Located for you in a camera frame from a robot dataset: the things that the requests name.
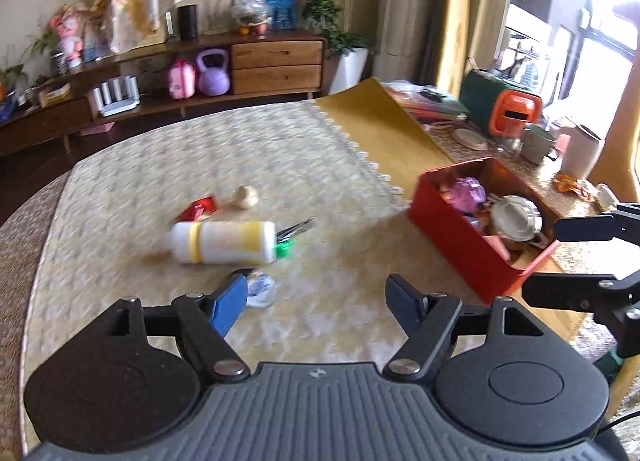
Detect white router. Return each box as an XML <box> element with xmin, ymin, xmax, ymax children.
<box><xmin>91</xmin><ymin>76</ymin><xmax>141</xmax><ymax>117</ymax></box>

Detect stack of books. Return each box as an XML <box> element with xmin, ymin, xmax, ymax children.
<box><xmin>385</xmin><ymin>81</ymin><xmax>471</xmax><ymax>122</ymax></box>

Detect clear plastic wrapper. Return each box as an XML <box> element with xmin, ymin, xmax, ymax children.
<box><xmin>231</xmin><ymin>268</ymin><xmax>277</xmax><ymax>309</ymax></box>

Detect red tin box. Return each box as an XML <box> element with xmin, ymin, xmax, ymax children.
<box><xmin>407</xmin><ymin>157</ymin><xmax>562</xmax><ymax>304</ymax></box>

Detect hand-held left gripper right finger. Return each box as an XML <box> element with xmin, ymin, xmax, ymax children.
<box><xmin>382</xmin><ymin>273</ymin><xmax>543</xmax><ymax>377</ymax></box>

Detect tall white mug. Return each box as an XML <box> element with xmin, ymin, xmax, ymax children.
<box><xmin>559</xmin><ymin>124</ymin><xmax>605</xmax><ymax>181</ymax></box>

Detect pink toy case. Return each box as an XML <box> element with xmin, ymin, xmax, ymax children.
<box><xmin>167</xmin><ymin>60</ymin><xmax>197</xmax><ymax>100</ymax></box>

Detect white lace tablecloth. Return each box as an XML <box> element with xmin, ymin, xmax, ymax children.
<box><xmin>20</xmin><ymin>100</ymin><xmax>496</xmax><ymax>447</ymax></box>

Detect green mug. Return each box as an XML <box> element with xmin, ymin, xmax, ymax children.
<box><xmin>520</xmin><ymin>124</ymin><xmax>560</xmax><ymax>165</ymax></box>

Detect purple kettlebell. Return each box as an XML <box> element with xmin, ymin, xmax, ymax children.
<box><xmin>195</xmin><ymin>48</ymin><xmax>232</xmax><ymax>96</ymax></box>

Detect yellow table mat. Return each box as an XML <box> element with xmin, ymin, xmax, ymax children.
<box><xmin>314</xmin><ymin>77</ymin><xmax>453</xmax><ymax>192</ymax></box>

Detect small glass jar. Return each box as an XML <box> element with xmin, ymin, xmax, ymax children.
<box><xmin>595</xmin><ymin>184</ymin><xmax>621</xmax><ymax>212</ymax></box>

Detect white bottle with yellow bands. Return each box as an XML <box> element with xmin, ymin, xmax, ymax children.
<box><xmin>170</xmin><ymin>220</ymin><xmax>278</xmax><ymax>265</ymax></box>

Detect clear glass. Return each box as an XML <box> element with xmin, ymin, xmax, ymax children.
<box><xmin>497</xmin><ymin>124</ymin><xmax>523</xmax><ymax>154</ymax></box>

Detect clear plastic bag with fruit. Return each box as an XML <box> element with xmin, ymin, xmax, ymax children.
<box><xmin>231</xmin><ymin>0</ymin><xmax>271</xmax><ymax>37</ymax></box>

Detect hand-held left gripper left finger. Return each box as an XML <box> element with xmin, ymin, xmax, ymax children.
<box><xmin>102</xmin><ymin>271</ymin><xmax>251</xmax><ymax>384</ymax></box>

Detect yellow curtain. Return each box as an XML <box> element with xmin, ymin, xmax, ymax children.
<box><xmin>435</xmin><ymin>0</ymin><xmax>531</xmax><ymax>97</ymax></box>

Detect tall potted green plant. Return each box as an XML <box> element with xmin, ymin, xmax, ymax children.
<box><xmin>290</xmin><ymin>0</ymin><xmax>373</xmax><ymax>94</ymax></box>

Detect purple toy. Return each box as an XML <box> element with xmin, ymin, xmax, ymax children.
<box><xmin>447</xmin><ymin>176</ymin><xmax>488</xmax><ymax>214</ymax></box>

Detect orange green tissue box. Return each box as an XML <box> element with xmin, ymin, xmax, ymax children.
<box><xmin>459</xmin><ymin>68</ymin><xmax>543</xmax><ymax>139</ymax></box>

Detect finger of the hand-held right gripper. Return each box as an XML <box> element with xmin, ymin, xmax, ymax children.
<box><xmin>522</xmin><ymin>268</ymin><xmax>640</xmax><ymax>359</ymax></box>
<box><xmin>552</xmin><ymin>201</ymin><xmax>640</xmax><ymax>242</ymax></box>

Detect wooden television cabinet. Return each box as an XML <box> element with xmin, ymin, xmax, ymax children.
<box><xmin>0</xmin><ymin>28</ymin><xmax>328</xmax><ymax>157</ymax></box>

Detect red small packet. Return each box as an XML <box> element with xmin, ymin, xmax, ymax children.
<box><xmin>176</xmin><ymin>195</ymin><xmax>221</xmax><ymax>223</ymax></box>

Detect black speaker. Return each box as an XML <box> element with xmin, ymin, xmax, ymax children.
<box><xmin>179</xmin><ymin>4</ymin><xmax>198</xmax><ymax>40</ymax></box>

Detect metal tweezers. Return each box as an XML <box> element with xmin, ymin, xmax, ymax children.
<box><xmin>275</xmin><ymin>216</ymin><xmax>318</xmax><ymax>259</ymax></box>

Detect pink doll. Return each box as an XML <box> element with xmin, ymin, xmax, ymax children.
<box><xmin>47</xmin><ymin>4</ymin><xmax>88</xmax><ymax>69</ymax></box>

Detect small potted plant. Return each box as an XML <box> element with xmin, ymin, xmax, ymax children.
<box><xmin>15</xmin><ymin>31</ymin><xmax>68</xmax><ymax>77</ymax></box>

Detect orange snack wrapper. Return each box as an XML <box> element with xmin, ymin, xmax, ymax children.
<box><xmin>552</xmin><ymin>174</ymin><xmax>596</xmax><ymax>197</ymax></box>

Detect cream ball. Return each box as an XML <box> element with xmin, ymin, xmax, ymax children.
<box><xmin>232</xmin><ymin>184</ymin><xmax>260</xmax><ymax>212</ymax></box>

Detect small wooden box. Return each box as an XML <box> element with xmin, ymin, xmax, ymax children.
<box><xmin>37</xmin><ymin>84</ymin><xmax>72</xmax><ymax>107</ymax></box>

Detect cream round lid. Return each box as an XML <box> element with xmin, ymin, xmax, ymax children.
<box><xmin>452</xmin><ymin>128</ymin><xmax>488</xmax><ymax>151</ymax></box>

